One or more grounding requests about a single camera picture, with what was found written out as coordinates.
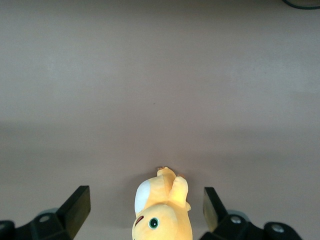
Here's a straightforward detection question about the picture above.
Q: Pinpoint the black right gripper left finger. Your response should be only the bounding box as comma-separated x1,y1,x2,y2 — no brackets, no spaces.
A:
0,185,91,240

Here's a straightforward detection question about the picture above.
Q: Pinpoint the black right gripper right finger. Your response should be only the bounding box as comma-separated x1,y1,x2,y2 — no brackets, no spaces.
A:
199,187,305,240

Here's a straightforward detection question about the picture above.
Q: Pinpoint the yellow plush toy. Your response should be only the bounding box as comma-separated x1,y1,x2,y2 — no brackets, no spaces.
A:
131,166,193,240

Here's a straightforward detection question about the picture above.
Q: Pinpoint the brown table cover mat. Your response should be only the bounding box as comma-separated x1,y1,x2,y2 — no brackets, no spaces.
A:
0,0,320,240

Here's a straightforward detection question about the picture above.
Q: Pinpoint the black cable loop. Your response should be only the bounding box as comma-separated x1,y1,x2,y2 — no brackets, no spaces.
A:
281,0,320,11

